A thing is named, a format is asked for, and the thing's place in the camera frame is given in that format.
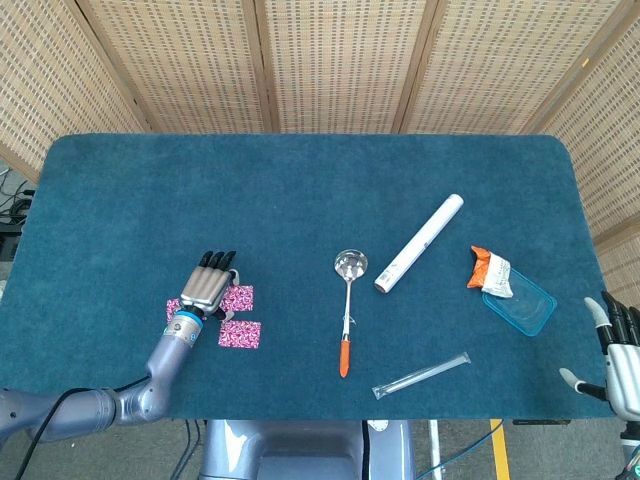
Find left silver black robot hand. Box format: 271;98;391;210
178;248;247;322

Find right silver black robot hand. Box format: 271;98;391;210
558;290;640;421

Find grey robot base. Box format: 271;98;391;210
199;419;416;480

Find blue carpet table cover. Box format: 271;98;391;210
0;133;619;421

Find yellow floor tape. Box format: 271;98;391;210
489;419;512;480

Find orange and white snack bag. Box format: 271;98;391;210
466;245;515;299

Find clear plastic wrapped tube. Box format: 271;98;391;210
371;351;472;400

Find black box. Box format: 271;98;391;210
0;222;24;261

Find white paper roll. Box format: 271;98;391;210
373;194;465;294

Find woven rattan folding screen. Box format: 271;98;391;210
0;0;640;306

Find steel ladle with orange handle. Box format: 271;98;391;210
333;248;370;379

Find grey floor cable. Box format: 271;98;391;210
172;419;207;480

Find blue floor cable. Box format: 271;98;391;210
414;420;506;480

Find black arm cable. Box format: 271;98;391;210
13;377;151;480

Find black cable bundle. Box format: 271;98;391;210
0;182;36;226

